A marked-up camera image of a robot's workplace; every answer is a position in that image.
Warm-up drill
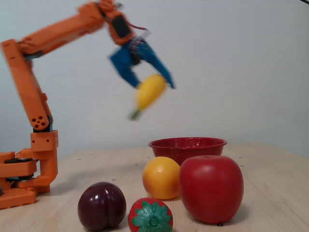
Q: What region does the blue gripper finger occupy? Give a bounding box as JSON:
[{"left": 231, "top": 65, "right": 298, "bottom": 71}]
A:
[
  {"left": 134, "top": 40, "right": 176, "bottom": 89},
  {"left": 109, "top": 46, "right": 142, "bottom": 89}
]

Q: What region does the orange gripper body with motor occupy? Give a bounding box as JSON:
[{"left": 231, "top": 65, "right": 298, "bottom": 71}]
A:
[{"left": 100, "top": 0, "right": 136, "bottom": 46}]

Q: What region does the yellow toy banana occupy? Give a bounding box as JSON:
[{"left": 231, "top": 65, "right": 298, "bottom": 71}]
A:
[{"left": 127, "top": 73, "right": 168, "bottom": 121}]

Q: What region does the orange robot base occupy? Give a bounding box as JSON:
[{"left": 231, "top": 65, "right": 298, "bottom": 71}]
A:
[{"left": 0, "top": 151, "right": 39, "bottom": 210}]

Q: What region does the red speckled bowl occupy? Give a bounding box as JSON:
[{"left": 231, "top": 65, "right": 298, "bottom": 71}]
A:
[{"left": 148, "top": 137, "right": 228, "bottom": 167}]

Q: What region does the orange yellow toy peach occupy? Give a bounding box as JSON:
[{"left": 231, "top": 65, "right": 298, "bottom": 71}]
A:
[{"left": 142, "top": 156, "right": 181, "bottom": 200}]

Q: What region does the red toy apple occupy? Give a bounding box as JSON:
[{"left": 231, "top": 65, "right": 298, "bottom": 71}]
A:
[{"left": 179, "top": 155, "right": 244, "bottom": 224}]

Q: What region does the dark purple toy plum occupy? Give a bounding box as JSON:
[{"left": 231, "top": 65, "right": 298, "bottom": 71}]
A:
[{"left": 77, "top": 181, "right": 127, "bottom": 232}]

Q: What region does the red toy strawberry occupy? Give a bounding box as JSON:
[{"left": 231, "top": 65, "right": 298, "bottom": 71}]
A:
[{"left": 127, "top": 197, "right": 174, "bottom": 232}]

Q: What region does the thin red motor cable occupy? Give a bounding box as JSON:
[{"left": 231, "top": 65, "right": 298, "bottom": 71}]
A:
[{"left": 126, "top": 21, "right": 152, "bottom": 39}]

